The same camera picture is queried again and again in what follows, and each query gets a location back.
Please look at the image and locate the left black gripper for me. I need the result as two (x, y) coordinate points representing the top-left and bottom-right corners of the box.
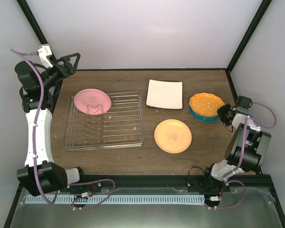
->
(39, 53), (81, 90)

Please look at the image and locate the teal dotted scalloped plate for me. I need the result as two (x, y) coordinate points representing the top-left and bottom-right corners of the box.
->
(188, 105), (219, 123)

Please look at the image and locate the orange dotted scalloped plate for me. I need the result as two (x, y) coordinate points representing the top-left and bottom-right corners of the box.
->
(189, 93), (225, 117)

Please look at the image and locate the light orange round plate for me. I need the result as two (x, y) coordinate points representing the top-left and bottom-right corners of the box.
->
(154, 119), (192, 154)

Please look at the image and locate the plain white square plate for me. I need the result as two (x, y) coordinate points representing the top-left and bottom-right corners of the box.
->
(146, 79), (183, 108)

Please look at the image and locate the floral square plate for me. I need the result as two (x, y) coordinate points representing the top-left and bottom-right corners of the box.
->
(146, 105), (184, 110)

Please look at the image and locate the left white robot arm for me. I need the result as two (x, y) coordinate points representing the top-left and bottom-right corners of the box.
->
(14, 53), (88, 196)

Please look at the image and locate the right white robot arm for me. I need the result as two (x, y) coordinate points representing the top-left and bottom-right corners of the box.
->
(201, 96), (271, 191)

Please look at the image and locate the pink round plate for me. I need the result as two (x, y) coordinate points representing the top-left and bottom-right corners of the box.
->
(74, 88), (112, 115)

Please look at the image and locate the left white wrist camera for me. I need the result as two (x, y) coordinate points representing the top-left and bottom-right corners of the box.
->
(28, 44), (53, 68)

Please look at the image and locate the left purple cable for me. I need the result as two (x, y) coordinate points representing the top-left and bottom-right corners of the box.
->
(9, 49), (60, 205)

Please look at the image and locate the purple cable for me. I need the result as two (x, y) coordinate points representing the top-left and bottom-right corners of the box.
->
(208, 102), (277, 211)
(9, 49), (60, 205)

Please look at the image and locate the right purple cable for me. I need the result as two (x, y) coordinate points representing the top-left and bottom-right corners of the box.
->
(208, 102), (277, 211)

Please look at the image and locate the chrome wire dish rack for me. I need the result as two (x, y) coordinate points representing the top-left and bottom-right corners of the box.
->
(63, 91), (144, 151)

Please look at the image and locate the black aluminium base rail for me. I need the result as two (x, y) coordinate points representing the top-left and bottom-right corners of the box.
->
(68, 174), (271, 193)

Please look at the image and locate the white slotted cable duct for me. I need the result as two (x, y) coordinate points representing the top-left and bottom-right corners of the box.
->
(25, 194), (205, 205)

